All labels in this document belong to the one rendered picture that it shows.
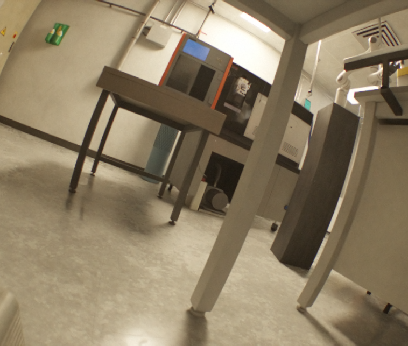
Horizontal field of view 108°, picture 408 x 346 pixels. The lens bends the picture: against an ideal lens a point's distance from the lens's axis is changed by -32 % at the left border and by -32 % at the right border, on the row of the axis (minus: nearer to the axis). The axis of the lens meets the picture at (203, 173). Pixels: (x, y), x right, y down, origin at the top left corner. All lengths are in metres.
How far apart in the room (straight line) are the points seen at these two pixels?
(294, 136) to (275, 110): 1.91
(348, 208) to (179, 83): 1.06
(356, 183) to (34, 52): 3.74
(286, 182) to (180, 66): 1.59
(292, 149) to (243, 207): 1.95
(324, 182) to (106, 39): 3.10
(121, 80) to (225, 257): 0.97
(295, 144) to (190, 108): 1.53
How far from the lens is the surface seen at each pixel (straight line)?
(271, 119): 0.52
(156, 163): 2.59
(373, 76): 1.67
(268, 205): 2.24
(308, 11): 0.65
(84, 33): 3.47
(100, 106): 1.24
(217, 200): 2.09
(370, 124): 0.92
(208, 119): 1.20
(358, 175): 0.85
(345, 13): 0.57
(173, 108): 1.16
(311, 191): 1.38
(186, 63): 1.34
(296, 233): 1.39
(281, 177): 2.26
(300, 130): 2.50
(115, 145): 2.96
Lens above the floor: 0.38
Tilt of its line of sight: 1 degrees down
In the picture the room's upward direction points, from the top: 20 degrees clockwise
